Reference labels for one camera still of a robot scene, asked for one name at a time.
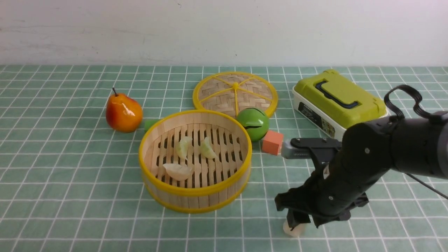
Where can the orange foam cube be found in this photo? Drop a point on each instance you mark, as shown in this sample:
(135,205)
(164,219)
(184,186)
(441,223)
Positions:
(272,142)

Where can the small green block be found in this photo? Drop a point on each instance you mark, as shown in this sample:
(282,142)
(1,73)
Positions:
(149,123)

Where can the woven bamboo steamer lid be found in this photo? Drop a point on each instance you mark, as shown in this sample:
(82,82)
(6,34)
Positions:
(231,92)

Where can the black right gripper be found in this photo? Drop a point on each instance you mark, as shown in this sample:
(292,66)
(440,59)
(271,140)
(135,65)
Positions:
(327,195)

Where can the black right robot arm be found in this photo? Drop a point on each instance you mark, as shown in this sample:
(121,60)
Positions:
(413,146)

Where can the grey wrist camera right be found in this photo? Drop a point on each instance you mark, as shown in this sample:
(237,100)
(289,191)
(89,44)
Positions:
(320,150)

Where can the green round toy ball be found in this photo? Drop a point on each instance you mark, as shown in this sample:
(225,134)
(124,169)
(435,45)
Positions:
(255,122)

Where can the orange red toy pear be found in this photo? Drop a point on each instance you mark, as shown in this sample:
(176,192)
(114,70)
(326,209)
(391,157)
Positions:
(123,113)

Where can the green white lidded box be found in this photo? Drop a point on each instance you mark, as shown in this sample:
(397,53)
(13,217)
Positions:
(333,103)

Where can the pale green dumpling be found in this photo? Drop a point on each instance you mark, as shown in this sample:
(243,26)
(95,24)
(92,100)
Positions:
(182,147)
(206,149)

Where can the bamboo steamer tray yellow rim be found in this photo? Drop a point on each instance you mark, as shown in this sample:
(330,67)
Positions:
(214,183)

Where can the white dumpling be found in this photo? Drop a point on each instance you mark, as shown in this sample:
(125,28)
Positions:
(294,232)
(178,172)

